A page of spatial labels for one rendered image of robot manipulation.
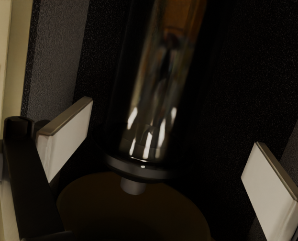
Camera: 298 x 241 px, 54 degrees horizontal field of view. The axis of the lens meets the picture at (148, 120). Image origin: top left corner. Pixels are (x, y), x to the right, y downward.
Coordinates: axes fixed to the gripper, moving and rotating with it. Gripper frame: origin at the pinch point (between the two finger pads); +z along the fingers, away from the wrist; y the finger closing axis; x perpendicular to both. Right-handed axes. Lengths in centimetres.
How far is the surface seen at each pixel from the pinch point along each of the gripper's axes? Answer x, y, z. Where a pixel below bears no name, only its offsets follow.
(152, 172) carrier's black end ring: -4.9, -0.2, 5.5
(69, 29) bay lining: 4.6, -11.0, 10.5
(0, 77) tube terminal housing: 1.3, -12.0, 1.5
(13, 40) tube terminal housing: 3.5, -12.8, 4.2
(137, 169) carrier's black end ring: -4.9, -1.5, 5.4
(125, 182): -9.1, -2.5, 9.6
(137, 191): -9.7, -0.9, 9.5
